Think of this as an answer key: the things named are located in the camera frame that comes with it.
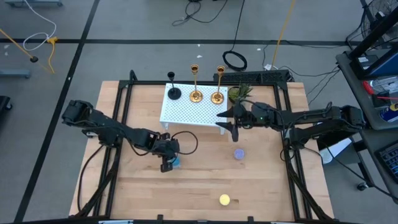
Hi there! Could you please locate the green potted succulent plant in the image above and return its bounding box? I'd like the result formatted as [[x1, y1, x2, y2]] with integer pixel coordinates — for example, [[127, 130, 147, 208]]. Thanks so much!
[[227, 83, 254, 105]]

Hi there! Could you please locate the red screwdriver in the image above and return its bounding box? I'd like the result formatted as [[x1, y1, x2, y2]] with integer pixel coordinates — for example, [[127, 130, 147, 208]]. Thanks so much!
[[362, 80, 376, 96]]

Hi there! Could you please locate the black candlestick holder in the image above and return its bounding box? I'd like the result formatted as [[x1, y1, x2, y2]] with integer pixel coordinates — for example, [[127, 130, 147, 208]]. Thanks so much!
[[167, 71, 182, 101]]

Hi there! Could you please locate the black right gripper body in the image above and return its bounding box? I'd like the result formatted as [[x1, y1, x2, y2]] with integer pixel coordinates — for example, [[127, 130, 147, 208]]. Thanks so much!
[[233, 104, 254, 129]]

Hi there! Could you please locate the black hanging cable with coil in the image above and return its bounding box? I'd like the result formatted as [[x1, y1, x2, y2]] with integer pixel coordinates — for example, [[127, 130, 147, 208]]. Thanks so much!
[[221, 0, 248, 72]]

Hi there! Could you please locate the blue and yellow spray can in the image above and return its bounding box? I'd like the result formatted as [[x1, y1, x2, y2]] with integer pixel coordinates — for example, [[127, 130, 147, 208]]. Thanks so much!
[[379, 103, 398, 123]]

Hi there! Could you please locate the black floor cable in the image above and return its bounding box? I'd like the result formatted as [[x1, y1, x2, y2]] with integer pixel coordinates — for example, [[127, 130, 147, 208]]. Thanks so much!
[[172, 0, 229, 27]]

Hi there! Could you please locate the grey furniture base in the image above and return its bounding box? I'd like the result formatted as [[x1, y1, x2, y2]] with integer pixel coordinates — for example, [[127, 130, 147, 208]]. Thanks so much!
[[4, 0, 63, 7], [0, 68, 31, 78]]

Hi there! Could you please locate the black and blue device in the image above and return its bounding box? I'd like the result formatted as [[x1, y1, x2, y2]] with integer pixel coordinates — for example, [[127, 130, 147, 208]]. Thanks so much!
[[351, 51, 398, 80]]

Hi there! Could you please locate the grey side cart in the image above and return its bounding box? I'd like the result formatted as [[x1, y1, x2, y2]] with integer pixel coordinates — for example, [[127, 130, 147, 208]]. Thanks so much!
[[335, 46, 398, 200]]

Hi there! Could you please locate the black wire-guard fan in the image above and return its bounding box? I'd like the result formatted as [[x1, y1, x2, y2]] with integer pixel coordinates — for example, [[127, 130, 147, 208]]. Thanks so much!
[[362, 0, 398, 41]]

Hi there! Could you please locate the white perforated metal shelf riser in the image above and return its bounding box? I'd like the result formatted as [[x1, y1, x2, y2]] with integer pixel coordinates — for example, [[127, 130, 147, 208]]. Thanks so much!
[[159, 82, 228, 135]]

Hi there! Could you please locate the gold candlestick holder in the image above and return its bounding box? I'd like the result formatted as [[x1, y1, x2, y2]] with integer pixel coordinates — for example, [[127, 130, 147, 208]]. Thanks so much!
[[210, 65, 226, 105], [189, 63, 204, 104]]

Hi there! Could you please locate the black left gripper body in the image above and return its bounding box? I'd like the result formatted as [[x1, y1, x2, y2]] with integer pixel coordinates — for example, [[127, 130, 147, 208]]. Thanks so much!
[[150, 133, 181, 160]]

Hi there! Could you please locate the black stand beam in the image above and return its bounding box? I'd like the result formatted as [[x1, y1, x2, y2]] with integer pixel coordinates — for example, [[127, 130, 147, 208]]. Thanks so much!
[[349, 9, 398, 60]]

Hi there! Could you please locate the yellow hanging cable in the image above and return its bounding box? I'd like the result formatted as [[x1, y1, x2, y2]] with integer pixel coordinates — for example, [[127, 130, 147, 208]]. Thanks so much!
[[271, 0, 296, 68], [0, 28, 40, 63]]

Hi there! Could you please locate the yellow cable with plug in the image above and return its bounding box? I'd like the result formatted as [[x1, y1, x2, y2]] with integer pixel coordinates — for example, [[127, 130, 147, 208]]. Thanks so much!
[[46, 36, 59, 75]]

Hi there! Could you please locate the black keyboard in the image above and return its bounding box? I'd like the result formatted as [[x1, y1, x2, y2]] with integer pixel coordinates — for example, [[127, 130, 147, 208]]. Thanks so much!
[[374, 141, 398, 184]]

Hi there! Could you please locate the black perforated cable tray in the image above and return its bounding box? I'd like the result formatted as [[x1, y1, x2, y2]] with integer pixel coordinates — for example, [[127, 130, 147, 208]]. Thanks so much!
[[213, 69, 292, 83]]

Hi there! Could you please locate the white floor cable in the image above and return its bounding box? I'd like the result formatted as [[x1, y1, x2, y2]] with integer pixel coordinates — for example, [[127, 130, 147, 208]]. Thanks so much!
[[23, 0, 57, 52]]

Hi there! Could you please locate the black aluminium table frame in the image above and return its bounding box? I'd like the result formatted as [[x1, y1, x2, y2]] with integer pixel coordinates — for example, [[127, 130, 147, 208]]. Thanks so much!
[[74, 70, 327, 224]]

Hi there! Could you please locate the black left wrist cable loop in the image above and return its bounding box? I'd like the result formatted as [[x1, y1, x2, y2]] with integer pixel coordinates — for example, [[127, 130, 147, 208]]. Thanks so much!
[[170, 130, 199, 156]]

